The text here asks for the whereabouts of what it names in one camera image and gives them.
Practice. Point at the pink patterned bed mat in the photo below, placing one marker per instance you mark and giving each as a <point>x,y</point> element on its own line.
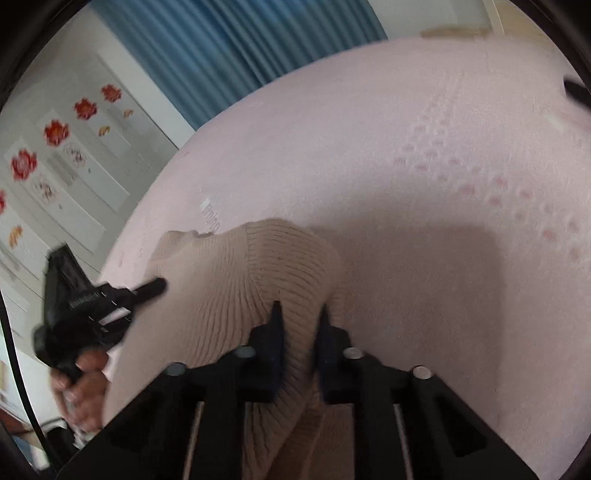
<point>369,161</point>

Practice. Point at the beige bedside cabinet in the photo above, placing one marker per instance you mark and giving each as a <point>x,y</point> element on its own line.
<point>455,31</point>

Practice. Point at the blue curtain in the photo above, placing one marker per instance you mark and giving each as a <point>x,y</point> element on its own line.
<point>231,46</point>

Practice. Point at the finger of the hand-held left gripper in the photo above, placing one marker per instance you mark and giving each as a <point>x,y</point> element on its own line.
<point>147,288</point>

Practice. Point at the person's left hand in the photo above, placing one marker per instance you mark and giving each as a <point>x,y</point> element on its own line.
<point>87,392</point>

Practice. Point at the black jacket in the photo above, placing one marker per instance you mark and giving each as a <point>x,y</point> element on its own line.
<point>575,90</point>

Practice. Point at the red flower stickers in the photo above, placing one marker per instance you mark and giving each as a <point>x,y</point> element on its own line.
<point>85,109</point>

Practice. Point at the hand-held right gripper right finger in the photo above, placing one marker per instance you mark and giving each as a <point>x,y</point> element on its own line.
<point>325,369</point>

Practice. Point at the white wardrobe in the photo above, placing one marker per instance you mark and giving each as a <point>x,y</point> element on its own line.
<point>115,152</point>

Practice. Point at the beige knitted sweater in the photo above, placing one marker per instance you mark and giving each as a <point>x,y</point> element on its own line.
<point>240,286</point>

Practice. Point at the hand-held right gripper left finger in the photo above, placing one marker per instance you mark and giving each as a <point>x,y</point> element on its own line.
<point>277,360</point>

